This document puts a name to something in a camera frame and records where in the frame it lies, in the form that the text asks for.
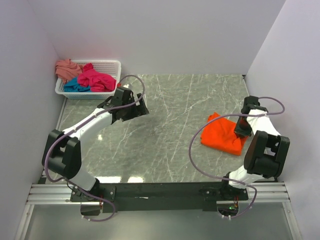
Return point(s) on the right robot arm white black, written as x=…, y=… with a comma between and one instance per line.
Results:
x=266, y=154

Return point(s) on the white plastic laundry basket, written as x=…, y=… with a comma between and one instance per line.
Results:
x=105, y=66

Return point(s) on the blue t shirt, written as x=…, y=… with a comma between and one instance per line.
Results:
x=73, y=86

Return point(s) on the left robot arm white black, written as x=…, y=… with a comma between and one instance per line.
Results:
x=63, y=149

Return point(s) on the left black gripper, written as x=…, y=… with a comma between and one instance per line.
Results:
x=139, y=110

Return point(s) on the black base beam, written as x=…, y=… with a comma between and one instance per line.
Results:
x=158, y=196

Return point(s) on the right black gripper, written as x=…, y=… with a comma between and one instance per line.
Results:
x=240, y=132

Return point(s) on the aluminium frame rail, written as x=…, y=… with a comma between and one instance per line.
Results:
x=41, y=194

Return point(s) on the orange t shirt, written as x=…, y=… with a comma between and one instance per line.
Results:
x=220, y=135

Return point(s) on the magenta t shirt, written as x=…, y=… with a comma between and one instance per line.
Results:
x=97, y=81

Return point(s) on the salmon pink t shirt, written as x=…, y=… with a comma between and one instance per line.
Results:
x=67, y=70

